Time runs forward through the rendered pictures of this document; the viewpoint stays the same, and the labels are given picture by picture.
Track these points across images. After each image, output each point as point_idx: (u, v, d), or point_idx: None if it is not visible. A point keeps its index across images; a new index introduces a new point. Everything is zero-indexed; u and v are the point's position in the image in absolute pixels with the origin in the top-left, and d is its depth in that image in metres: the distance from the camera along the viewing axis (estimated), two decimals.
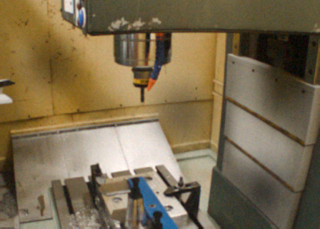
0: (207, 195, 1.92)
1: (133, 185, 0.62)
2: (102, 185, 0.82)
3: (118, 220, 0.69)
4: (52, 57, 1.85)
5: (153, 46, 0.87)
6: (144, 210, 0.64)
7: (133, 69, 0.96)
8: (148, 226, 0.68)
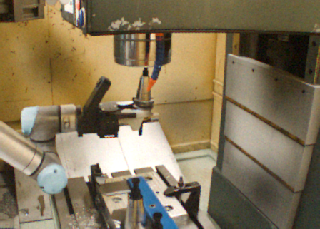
0: (207, 195, 1.92)
1: (133, 186, 0.62)
2: (102, 185, 0.82)
3: (118, 220, 0.69)
4: (52, 57, 1.85)
5: (153, 46, 0.87)
6: (144, 210, 0.64)
7: (134, 104, 1.00)
8: (148, 227, 0.68)
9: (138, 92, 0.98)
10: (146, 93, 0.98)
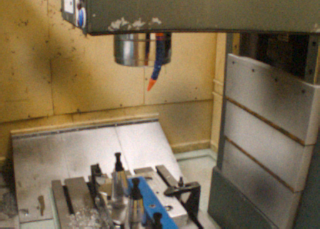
0: (207, 195, 1.92)
1: (133, 186, 0.62)
2: (102, 185, 0.82)
3: (118, 220, 0.69)
4: (52, 57, 1.85)
5: (153, 46, 0.87)
6: (144, 210, 0.64)
7: (111, 205, 0.76)
8: (148, 227, 0.68)
9: (113, 191, 0.74)
10: (123, 192, 0.73)
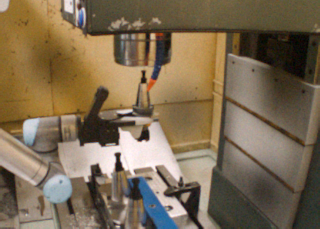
0: (207, 195, 1.92)
1: (133, 186, 0.62)
2: (102, 185, 0.82)
3: (118, 220, 0.69)
4: (52, 57, 1.85)
5: (153, 46, 0.87)
6: (144, 210, 0.64)
7: (111, 205, 0.76)
8: (148, 227, 0.68)
9: (113, 191, 0.74)
10: (123, 192, 0.73)
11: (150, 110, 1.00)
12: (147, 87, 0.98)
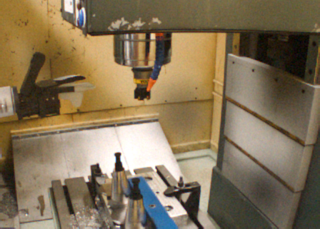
0: (207, 195, 1.92)
1: (133, 186, 0.62)
2: (102, 185, 0.82)
3: (118, 220, 0.69)
4: (52, 57, 1.85)
5: (153, 46, 0.87)
6: (144, 210, 0.64)
7: (111, 205, 0.76)
8: (148, 227, 0.68)
9: (113, 191, 0.74)
10: (123, 192, 0.73)
11: None
12: None
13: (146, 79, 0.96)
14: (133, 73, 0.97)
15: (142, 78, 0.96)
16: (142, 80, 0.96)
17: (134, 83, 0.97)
